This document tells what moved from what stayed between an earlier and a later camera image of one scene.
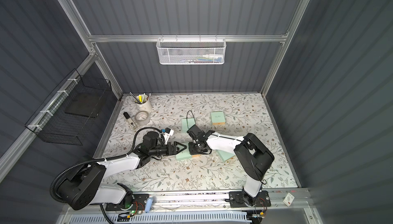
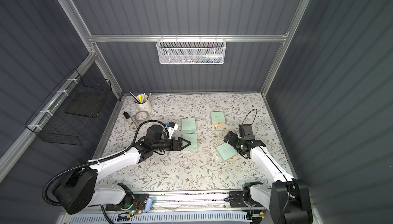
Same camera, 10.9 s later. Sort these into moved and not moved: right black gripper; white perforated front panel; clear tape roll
Moved: right black gripper
Not moved: white perforated front panel; clear tape roll
